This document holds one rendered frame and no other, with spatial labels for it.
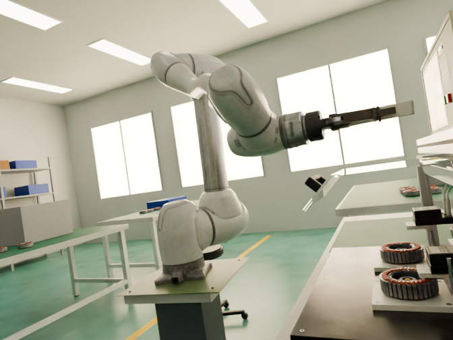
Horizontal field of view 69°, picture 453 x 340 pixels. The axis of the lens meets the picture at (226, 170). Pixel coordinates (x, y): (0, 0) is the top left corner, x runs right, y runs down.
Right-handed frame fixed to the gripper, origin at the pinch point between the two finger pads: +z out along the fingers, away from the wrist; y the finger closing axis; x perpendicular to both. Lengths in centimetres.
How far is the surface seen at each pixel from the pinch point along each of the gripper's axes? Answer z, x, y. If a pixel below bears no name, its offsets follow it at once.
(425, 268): 0.6, -34.9, 3.4
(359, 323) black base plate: -12.7, -41.1, 17.5
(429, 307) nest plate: -0.1, -40.0, 11.3
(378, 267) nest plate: -9.3, -39.9, -13.0
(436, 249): 3.2, -30.9, 4.0
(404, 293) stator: -4.0, -38.3, 9.3
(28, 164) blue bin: -608, 67, -325
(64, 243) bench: -248, -46, -102
